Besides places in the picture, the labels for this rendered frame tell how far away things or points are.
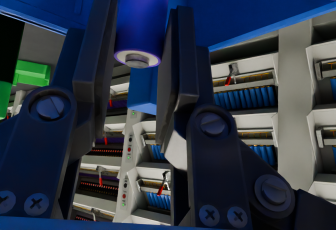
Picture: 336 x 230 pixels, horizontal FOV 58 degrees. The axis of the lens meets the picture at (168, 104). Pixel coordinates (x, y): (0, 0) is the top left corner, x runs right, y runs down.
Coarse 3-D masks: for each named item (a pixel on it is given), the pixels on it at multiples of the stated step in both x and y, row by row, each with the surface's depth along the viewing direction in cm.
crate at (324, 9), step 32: (0, 0) 11; (32, 0) 12; (64, 0) 12; (192, 0) 14; (224, 0) 13; (256, 0) 11; (288, 0) 10; (320, 0) 9; (64, 32) 12; (224, 32) 12; (256, 32) 11; (128, 96) 14
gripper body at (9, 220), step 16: (0, 224) 5; (16, 224) 5; (32, 224) 5; (48, 224) 5; (64, 224) 5; (80, 224) 5; (96, 224) 5; (112, 224) 5; (128, 224) 6; (144, 224) 6
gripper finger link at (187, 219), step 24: (192, 120) 8; (216, 120) 8; (192, 144) 7; (216, 144) 7; (192, 168) 7; (216, 168) 7; (240, 168) 7; (192, 192) 6; (216, 192) 6; (240, 192) 7; (192, 216) 6; (216, 216) 6; (240, 216) 6
